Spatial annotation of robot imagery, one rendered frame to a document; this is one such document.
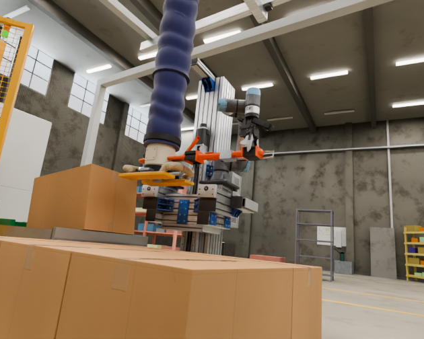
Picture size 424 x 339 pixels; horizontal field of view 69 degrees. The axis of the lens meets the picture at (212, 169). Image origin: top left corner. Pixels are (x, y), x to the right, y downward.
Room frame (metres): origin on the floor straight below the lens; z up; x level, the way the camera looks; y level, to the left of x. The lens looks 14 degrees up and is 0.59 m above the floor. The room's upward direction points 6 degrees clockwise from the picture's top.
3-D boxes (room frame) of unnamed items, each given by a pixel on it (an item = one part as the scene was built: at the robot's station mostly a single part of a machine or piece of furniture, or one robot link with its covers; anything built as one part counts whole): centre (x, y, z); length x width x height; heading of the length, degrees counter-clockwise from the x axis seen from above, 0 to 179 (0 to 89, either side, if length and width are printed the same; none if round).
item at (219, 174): (2.25, -0.07, 1.09); 0.15 x 0.15 x 0.10
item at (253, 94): (1.49, -0.18, 1.36); 0.09 x 0.08 x 0.11; 178
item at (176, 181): (1.88, 0.27, 0.95); 0.34 x 0.10 x 0.05; 58
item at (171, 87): (1.79, 0.32, 1.66); 0.22 x 0.22 x 1.04
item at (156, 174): (1.71, 0.37, 0.95); 0.34 x 0.10 x 0.05; 58
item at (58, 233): (2.00, 0.61, 0.58); 0.70 x 0.03 x 0.06; 146
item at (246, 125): (1.49, -0.17, 1.20); 0.09 x 0.08 x 0.12; 58
